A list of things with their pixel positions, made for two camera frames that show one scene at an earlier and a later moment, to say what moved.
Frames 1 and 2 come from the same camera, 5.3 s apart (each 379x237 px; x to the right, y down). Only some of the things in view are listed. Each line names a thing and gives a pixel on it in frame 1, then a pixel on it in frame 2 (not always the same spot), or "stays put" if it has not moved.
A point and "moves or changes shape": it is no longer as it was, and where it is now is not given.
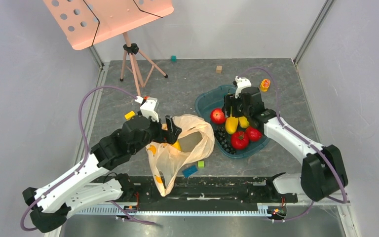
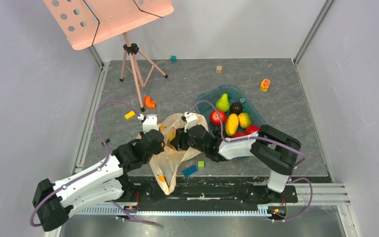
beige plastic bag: x=168 y=160 moves or changes shape
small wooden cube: x=218 y=69 stays put
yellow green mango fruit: x=243 y=122 stays put
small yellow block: x=130 y=115 stays put
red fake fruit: x=217 y=116 stays put
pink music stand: x=83 y=22 stays put
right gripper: x=238 y=109 → x=181 y=139
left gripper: x=171 y=134 → x=160 y=149
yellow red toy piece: x=264 y=85 stays put
